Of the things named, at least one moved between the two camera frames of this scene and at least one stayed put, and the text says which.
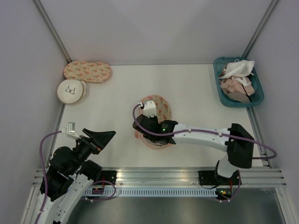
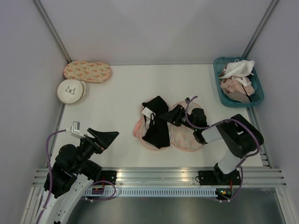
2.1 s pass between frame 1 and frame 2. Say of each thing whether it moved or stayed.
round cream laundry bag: stayed
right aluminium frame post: stayed
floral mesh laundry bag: moved
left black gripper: stayed
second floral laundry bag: stayed
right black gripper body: moved
